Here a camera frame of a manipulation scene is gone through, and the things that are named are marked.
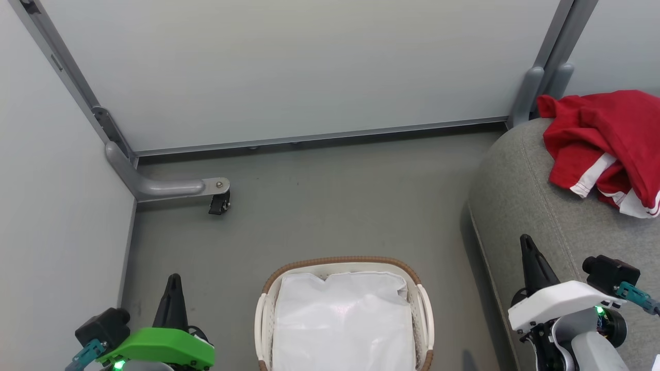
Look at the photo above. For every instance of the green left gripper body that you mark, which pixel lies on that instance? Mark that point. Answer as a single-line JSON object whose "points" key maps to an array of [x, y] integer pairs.
{"points": [[165, 345]]}

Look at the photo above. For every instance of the teal right camera connector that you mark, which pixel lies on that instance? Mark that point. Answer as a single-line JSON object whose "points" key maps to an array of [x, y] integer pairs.
{"points": [[637, 296]]}

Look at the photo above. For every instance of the red white-trimmed shorts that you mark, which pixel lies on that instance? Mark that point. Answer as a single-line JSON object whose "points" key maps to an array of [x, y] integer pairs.
{"points": [[593, 172]]}

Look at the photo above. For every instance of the grey double partition post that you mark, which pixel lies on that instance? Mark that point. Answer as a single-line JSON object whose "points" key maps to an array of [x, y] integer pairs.
{"points": [[546, 67]]}

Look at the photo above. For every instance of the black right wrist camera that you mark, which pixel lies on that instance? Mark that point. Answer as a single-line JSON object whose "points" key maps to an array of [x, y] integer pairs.
{"points": [[611, 273]]}

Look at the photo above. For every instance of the grey partition bottom rail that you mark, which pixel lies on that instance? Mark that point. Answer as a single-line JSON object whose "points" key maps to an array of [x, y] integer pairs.
{"points": [[319, 136]]}

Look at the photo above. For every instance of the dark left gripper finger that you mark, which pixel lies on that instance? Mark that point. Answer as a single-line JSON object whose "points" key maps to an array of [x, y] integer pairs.
{"points": [[172, 309]]}

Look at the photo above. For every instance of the cream wicker-rimmed laundry basket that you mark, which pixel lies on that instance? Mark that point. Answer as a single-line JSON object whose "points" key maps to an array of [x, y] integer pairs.
{"points": [[340, 261]]}

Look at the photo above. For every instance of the red basketball jersey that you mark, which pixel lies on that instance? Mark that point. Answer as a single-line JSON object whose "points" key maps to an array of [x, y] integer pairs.
{"points": [[608, 118]]}

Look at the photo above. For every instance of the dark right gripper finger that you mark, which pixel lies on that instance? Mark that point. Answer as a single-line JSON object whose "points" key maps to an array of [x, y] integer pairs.
{"points": [[536, 270]]}

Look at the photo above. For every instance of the white paper label tag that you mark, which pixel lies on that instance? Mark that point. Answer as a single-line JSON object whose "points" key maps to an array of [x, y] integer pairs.
{"points": [[656, 363]]}

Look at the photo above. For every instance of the teal left camera connector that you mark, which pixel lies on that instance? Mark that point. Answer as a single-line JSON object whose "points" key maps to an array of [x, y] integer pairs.
{"points": [[87, 354]]}

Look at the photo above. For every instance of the grey partition foot bracket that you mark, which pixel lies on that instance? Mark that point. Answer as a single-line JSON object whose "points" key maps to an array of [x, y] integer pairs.
{"points": [[154, 186]]}

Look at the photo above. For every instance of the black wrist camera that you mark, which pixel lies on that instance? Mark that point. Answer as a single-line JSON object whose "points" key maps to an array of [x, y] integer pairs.
{"points": [[611, 273], [103, 327]]}

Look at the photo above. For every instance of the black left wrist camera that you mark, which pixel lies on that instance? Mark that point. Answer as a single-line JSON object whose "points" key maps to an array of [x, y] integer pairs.
{"points": [[103, 327]]}

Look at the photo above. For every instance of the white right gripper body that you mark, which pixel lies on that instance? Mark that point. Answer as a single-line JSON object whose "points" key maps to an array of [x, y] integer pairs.
{"points": [[557, 301]]}

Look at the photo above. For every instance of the teal camera connector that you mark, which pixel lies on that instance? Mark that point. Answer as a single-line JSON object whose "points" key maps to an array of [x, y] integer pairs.
{"points": [[87, 354], [637, 296]]}

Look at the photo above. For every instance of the grey fabric sofa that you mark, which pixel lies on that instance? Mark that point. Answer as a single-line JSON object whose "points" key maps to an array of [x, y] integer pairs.
{"points": [[515, 206]]}

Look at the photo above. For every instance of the grey slanted partition post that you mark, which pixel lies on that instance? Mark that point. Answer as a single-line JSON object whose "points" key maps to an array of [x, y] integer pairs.
{"points": [[67, 69]]}

